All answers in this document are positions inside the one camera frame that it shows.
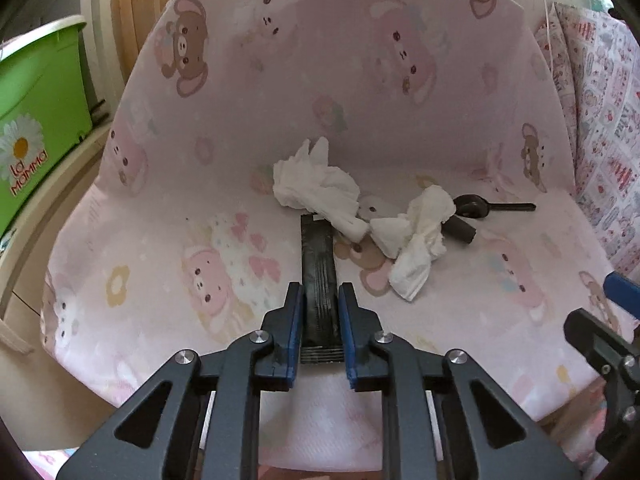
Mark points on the black plastic spoon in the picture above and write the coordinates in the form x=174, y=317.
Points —
x=500, y=206

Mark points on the black foil wrapper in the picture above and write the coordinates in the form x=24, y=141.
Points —
x=320, y=280

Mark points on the large white tissue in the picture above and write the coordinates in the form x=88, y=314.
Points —
x=315, y=185

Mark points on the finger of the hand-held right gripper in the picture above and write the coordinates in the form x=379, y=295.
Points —
x=622, y=292
x=595, y=335

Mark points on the green plastic storage box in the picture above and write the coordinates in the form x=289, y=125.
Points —
x=45, y=110

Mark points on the twisted white tissue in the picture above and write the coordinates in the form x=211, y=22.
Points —
x=420, y=240

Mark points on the white shelf cabinet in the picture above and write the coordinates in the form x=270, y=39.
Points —
x=30, y=285

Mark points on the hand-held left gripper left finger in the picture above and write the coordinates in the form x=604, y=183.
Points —
x=295, y=330

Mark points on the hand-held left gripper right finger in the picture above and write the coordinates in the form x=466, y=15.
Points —
x=349, y=335

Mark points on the chair with pink printed cover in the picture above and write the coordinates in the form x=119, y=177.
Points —
x=200, y=210

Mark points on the printed patchwork bedding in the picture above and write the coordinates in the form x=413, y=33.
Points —
x=600, y=110

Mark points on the person's pink pajama leg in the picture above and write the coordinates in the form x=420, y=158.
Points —
x=45, y=464

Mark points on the short black cylinder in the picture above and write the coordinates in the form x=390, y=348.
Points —
x=462, y=232

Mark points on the wooden door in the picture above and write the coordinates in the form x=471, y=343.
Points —
x=135, y=10

